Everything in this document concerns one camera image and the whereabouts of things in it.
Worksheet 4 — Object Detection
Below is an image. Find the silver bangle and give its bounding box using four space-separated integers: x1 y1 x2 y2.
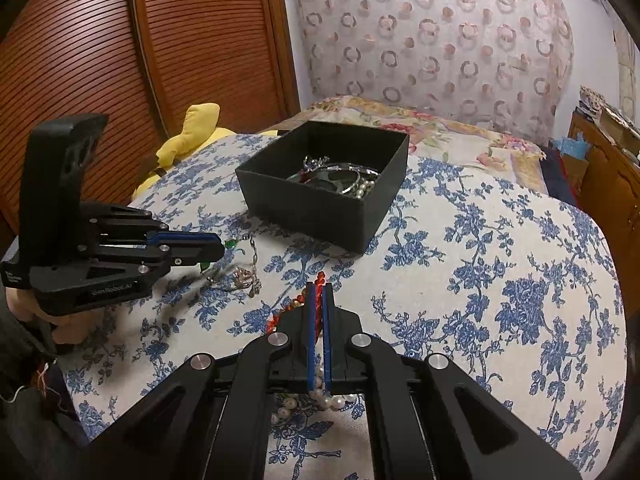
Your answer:
299 160 382 197

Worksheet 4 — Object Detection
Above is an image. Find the black box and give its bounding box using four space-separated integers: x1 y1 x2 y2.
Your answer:
235 120 411 254

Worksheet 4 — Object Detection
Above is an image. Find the blue plastic bag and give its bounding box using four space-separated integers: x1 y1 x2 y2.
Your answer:
552 130 589 159

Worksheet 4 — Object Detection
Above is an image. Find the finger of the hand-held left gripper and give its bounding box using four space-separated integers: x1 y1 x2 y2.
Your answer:
89 205 222 251
94 242 225 268

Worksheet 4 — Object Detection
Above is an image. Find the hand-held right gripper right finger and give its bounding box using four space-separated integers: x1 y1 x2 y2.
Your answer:
322 282 583 480

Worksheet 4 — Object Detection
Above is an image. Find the open cardboard box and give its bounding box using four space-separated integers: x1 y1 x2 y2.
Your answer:
597 104 640 142

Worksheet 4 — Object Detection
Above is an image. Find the person's left hand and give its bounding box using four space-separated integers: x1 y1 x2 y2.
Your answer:
5 290 96 356

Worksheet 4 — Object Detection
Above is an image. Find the wooden sideboard cabinet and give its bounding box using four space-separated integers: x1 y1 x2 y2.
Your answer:
567 109 640 243

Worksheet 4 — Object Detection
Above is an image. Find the circle print sheer curtain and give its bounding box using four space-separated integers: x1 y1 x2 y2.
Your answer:
292 0 576 144

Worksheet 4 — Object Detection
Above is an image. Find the yellow plush toy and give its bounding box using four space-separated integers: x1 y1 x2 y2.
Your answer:
132 102 282 202

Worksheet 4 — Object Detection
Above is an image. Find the silver pendant necklace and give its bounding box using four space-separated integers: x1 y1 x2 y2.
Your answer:
200 237 264 301

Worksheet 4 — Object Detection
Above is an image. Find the stack of printed boxes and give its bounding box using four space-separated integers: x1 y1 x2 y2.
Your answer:
577 85 609 117

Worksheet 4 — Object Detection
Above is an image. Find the person's left forearm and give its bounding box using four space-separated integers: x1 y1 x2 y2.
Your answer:
0 305 95 480

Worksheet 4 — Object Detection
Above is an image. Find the small brown cardboard box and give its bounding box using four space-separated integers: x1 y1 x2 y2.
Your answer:
561 152 592 192

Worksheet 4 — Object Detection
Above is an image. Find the floral bed blanket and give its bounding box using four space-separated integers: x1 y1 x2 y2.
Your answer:
255 94 549 197

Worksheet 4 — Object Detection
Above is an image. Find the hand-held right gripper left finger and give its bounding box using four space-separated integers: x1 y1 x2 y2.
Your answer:
90 282 322 480

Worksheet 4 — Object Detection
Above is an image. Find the red bead bracelet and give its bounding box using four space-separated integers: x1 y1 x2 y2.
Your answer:
265 271 327 334

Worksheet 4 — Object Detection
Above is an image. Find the wooden louvered wardrobe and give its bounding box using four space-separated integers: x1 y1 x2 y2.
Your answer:
0 0 302 235

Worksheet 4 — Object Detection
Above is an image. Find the white pearl bracelet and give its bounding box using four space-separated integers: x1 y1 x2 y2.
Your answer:
349 177 379 202

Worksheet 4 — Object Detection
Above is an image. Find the beige tied window curtain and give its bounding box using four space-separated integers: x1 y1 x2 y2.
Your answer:
612 25 637 112

